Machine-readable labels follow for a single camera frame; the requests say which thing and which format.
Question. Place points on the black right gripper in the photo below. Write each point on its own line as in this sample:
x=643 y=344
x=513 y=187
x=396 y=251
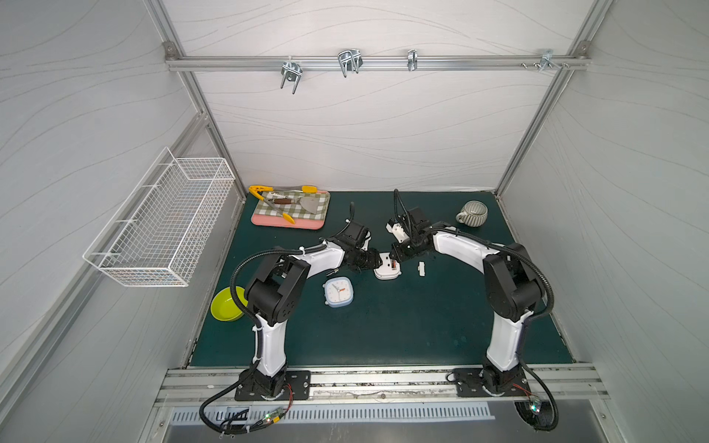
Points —
x=405 y=253

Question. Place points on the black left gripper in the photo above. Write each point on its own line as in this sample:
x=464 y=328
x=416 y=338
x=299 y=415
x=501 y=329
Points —
x=367 y=260

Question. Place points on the white alarm clock back up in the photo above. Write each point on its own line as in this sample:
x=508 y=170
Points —
x=385 y=272

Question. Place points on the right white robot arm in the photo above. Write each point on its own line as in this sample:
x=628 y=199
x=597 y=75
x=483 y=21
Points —
x=517 y=290

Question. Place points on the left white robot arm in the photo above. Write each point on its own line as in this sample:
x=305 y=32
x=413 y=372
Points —
x=275 y=290

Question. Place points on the blue white alarm clock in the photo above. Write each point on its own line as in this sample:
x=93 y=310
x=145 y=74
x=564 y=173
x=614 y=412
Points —
x=338 y=292

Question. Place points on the striped white ceramic mug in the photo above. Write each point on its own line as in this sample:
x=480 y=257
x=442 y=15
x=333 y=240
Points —
x=473 y=214

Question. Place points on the pink cutting board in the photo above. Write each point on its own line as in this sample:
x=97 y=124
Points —
x=266 y=221

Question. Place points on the checkered green cloth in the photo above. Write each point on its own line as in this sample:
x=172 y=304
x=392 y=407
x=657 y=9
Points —
x=263 y=210

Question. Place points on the yellow tongs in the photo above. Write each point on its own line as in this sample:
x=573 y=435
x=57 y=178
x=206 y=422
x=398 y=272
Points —
x=260 y=191

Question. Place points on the green plastic bowl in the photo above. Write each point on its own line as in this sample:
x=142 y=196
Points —
x=223 y=308

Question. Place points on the metal u-bolt hook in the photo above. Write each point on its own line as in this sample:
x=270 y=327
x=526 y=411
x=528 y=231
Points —
x=350 y=61

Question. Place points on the metal clamp hook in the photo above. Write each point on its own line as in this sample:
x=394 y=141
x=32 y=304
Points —
x=291 y=73

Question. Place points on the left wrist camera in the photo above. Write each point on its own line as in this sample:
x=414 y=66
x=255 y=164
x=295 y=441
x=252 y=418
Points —
x=355 y=236

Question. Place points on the metal spatula wooden handle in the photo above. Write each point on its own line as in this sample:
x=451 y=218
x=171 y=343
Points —
x=305 y=204

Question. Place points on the small metal ring hook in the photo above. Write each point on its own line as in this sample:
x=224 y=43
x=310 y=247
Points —
x=412 y=60

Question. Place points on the white wire basket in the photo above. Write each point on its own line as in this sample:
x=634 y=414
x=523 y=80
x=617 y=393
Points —
x=157 y=235

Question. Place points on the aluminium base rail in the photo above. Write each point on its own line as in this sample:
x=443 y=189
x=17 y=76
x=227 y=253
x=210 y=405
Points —
x=417 y=384

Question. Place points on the metal bracket right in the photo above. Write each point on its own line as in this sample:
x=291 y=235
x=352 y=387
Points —
x=546 y=62

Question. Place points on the aluminium top rail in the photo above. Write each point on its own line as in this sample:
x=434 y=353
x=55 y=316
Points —
x=389 y=63

